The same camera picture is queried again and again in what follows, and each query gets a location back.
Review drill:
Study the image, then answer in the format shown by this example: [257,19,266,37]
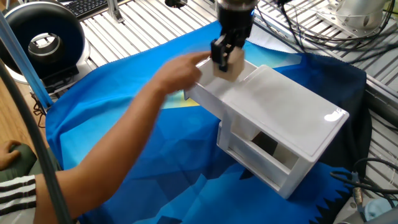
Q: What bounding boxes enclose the grey aluminium frame beam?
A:
[0,12,54,111]

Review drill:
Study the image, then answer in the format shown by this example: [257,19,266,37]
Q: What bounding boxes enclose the blue cloth with yellow sun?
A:
[45,9,373,224]

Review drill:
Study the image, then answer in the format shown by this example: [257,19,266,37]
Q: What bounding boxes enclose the person's left hand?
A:
[0,139,22,171]

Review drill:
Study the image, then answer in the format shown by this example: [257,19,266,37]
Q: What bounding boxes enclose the green trousers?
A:
[0,142,62,184]

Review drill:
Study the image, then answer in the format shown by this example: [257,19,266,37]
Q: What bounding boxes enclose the black white striped sleeve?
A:
[0,174,38,224]

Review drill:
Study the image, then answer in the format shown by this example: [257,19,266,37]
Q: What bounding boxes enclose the black ring light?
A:
[0,1,91,95]

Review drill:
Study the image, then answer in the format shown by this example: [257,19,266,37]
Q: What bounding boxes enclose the tan object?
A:
[213,46,246,83]

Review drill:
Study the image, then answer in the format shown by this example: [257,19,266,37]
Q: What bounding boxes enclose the grey cable with metal connector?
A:
[352,172,368,222]

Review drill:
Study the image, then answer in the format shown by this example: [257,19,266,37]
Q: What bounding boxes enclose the thin black tangled cable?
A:
[30,92,48,129]

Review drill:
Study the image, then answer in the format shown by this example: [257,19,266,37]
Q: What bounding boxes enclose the silver aluminium post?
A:
[106,0,125,24]

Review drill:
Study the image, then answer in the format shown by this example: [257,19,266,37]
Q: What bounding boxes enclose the white plastic drawer cabinet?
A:
[216,64,349,200]

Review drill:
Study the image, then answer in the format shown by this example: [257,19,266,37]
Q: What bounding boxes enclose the black table cable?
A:
[254,0,398,54]
[278,0,398,65]

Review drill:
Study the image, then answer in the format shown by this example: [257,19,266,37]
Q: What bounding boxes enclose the black computer keyboard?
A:
[63,0,125,20]

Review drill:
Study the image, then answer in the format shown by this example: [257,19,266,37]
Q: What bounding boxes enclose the black looped cable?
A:
[329,157,398,203]

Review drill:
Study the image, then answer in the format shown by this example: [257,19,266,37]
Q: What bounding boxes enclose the person's bare hand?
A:
[151,50,212,95]

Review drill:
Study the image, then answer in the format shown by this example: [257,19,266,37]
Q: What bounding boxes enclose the white drawer with black handle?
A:
[183,57,259,121]

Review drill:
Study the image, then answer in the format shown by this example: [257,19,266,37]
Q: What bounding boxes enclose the silver perforated metal plate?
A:
[316,9,393,39]

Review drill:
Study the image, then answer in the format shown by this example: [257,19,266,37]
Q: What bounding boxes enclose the dark grey pole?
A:
[0,60,75,224]

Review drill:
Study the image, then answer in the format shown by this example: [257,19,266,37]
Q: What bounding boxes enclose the person's bare forearm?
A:
[32,83,169,224]

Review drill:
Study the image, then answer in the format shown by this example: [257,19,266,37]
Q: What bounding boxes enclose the silver cylindrical pedestal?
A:
[335,0,388,31]

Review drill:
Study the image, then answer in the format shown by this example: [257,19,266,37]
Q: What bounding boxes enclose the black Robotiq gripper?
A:
[210,4,256,73]

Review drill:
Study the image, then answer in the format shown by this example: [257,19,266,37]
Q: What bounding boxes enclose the black round foot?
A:
[164,0,189,9]

